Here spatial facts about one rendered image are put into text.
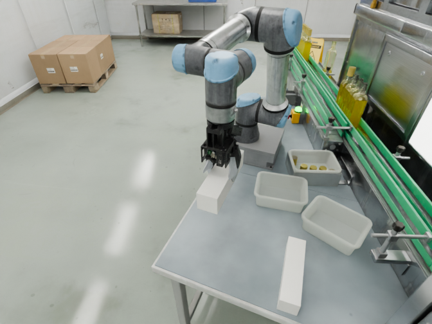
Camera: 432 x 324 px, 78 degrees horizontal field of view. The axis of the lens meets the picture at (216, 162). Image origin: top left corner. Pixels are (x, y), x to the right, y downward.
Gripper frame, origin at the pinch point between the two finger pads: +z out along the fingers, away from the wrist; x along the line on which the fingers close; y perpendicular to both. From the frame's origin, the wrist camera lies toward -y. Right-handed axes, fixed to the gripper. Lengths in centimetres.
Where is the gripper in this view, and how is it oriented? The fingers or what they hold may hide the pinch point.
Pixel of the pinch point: (222, 173)
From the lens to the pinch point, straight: 80.5
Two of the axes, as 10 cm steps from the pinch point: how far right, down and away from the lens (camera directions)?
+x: 9.3, 2.3, -2.9
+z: 0.0, 7.9, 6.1
